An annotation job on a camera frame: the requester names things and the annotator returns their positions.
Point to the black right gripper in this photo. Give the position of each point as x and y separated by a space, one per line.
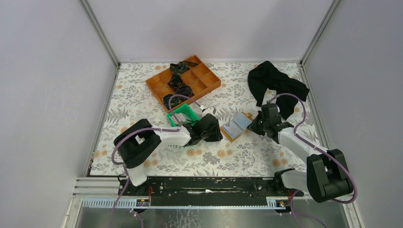
252 126

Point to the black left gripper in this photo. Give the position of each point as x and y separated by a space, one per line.
216 137

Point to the silver VIP card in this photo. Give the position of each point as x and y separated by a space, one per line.
232 130

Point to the orange leather card holder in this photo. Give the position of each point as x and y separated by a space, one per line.
243 120

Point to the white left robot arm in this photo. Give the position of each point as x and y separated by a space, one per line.
139 141

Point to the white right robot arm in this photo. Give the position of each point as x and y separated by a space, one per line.
326 176

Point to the stack of white cards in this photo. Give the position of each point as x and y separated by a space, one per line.
181 118

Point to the green plastic bin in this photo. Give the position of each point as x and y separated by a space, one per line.
185 109

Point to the rolled dark belt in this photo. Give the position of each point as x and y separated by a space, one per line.
170 100
184 91
175 82

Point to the black cloth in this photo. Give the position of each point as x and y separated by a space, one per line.
267 77

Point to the wooden compartment tray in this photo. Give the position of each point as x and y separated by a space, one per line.
191 78

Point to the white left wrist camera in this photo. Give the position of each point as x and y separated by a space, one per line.
208 110

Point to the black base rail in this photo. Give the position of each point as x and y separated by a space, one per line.
208 191

